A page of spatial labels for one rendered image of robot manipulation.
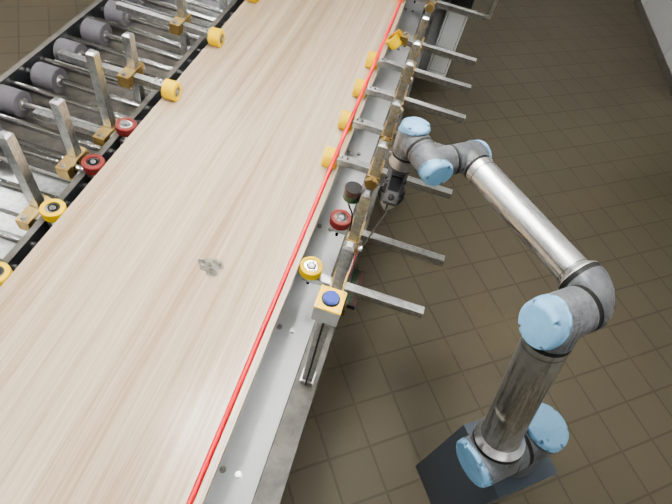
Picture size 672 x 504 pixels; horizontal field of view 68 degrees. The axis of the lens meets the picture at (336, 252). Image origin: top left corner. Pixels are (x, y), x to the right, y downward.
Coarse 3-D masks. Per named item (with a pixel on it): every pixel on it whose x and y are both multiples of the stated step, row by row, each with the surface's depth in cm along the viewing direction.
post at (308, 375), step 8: (320, 328) 134; (328, 328) 133; (320, 336) 137; (312, 344) 143; (320, 344) 141; (312, 352) 147; (320, 352) 145; (312, 360) 149; (304, 368) 157; (312, 368) 155; (304, 376) 161; (312, 376) 160; (312, 384) 164
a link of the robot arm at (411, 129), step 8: (408, 120) 149; (416, 120) 149; (424, 120) 150; (400, 128) 149; (408, 128) 146; (416, 128) 146; (424, 128) 147; (400, 136) 150; (408, 136) 147; (416, 136) 146; (424, 136) 146; (400, 144) 151; (408, 144) 147; (392, 152) 156; (400, 152) 153; (400, 160) 155; (408, 160) 154
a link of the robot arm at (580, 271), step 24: (456, 144) 147; (480, 144) 148; (480, 168) 143; (480, 192) 144; (504, 192) 136; (504, 216) 136; (528, 216) 131; (528, 240) 130; (552, 240) 126; (552, 264) 124; (576, 264) 120; (600, 264) 121; (600, 288) 114
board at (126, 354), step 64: (320, 0) 276; (384, 0) 288; (192, 64) 224; (256, 64) 232; (320, 64) 240; (192, 128) 200; (256, 128) 206; (320, 128) 212; (128, 192) 175; (192, 192) 180; (256, 192) 185; (64, 256) 156; (128, 256) 160; (192, 256) 164; (256, 256) 168; (0, 320) 141; (64, 320) 144; (128, 320) 147; (192, 320) 150; (256, 320) 154; (0, 384) 131; (64, 384) 133; (128, 384) 136; (192, 384) 139; (0, 448) 122; (64, 448) 124; (128, 448) 127; (192, 448) 129
